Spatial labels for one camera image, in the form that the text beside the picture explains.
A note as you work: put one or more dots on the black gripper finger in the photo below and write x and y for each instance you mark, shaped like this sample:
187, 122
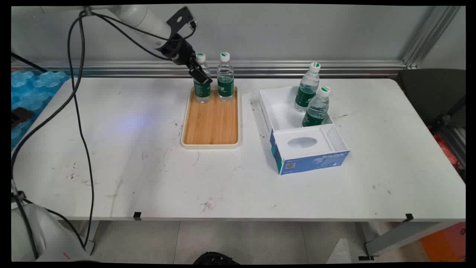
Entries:
193, 57
201, 76

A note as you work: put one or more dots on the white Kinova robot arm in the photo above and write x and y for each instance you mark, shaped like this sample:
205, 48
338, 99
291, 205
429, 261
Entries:
139, 18

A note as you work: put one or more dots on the orange box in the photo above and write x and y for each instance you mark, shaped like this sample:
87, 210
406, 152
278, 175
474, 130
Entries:
446, 243

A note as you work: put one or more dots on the water bottle green label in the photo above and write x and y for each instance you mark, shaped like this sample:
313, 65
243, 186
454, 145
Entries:
225, 83
202, 93
317, 109
307, 91

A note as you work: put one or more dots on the blue white cardboard box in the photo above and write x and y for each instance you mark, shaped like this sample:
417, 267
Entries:
312, 149

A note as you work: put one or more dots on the grey metal table leg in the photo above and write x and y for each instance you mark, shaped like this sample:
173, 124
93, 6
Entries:
401, 234
92, 232

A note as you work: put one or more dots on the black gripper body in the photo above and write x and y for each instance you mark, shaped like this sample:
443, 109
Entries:
177, 49

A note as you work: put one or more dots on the red package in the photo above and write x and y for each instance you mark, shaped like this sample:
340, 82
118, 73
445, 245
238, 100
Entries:
448, 152

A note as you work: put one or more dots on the horizontal aluminium rail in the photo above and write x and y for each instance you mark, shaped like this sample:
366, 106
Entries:
297, 69

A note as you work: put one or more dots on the black round object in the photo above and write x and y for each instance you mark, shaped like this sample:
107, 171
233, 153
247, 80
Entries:
215, 258

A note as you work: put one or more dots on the bamboo tray white rim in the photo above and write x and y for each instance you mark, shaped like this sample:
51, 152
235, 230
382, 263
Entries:
212, 123

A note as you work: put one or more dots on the aluminium frame beam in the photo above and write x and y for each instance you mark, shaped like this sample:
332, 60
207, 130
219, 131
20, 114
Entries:
454, 143

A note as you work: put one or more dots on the blue shrink-wrapped bottle pack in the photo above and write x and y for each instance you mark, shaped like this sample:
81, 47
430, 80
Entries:
31, 91

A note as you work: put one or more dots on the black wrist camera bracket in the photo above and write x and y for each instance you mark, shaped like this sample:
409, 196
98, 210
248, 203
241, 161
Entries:
181, 18

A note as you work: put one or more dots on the diagonal aluminium profile post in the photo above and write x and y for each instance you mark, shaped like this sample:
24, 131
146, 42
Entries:
427, 35

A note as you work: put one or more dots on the small black object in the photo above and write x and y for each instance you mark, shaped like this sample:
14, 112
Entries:
20, 114

